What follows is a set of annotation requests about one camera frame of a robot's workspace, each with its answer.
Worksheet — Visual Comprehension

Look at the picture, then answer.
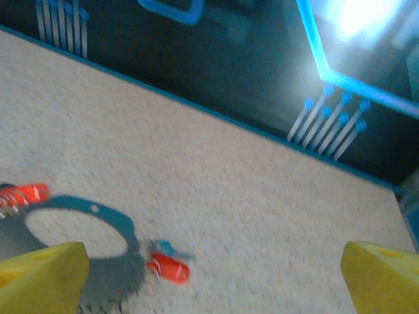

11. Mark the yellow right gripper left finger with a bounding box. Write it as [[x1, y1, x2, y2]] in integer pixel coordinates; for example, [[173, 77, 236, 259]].
[[0, 241, 90, 314]]

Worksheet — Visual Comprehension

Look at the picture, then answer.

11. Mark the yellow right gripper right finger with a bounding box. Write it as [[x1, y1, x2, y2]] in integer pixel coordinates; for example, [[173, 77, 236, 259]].
[[340, 241, 419, 314]]

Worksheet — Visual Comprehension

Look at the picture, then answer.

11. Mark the silver key chain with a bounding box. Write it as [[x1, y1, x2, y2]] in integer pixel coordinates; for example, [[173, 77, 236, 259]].
[[0, 183, 50, 218]]

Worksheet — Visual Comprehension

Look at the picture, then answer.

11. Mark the small red clip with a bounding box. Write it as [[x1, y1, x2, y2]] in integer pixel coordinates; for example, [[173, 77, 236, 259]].
[[146, 239, 197, 286]]

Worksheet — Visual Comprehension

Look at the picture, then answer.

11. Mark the aluminium table edge rail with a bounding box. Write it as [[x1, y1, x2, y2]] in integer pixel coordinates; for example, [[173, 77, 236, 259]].
[[0, 24, 407, 192]]

